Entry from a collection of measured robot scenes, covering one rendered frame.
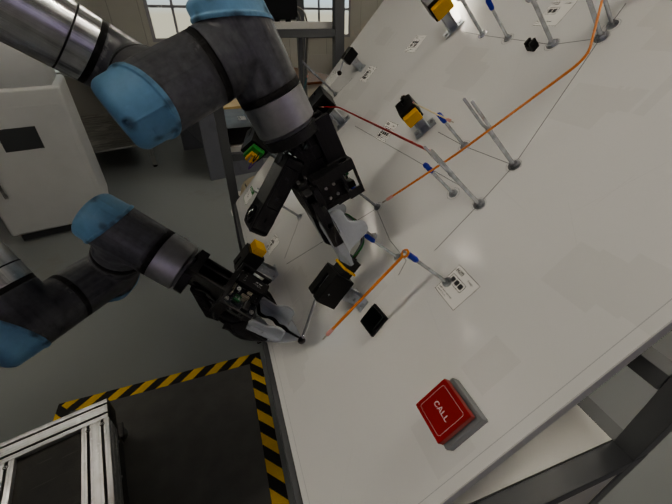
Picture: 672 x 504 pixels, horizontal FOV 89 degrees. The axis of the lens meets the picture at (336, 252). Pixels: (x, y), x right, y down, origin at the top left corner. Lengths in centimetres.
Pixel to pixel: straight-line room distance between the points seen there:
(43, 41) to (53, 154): 289
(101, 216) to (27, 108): 278
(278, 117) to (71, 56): 22
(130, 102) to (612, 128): 53
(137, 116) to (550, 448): 83
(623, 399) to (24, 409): 276
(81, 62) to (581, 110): 61
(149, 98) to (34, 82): 298
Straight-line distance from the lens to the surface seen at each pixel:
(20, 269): 60
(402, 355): 53
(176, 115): 38
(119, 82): 39
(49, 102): 329
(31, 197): 350
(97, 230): 55
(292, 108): 42
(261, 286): 54
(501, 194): 55
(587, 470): 85
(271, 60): 41
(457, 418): 43
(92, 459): 159
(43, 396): 222
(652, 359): 80
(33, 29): 49
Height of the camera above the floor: 147
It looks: 34 degrees down
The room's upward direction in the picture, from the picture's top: straight up
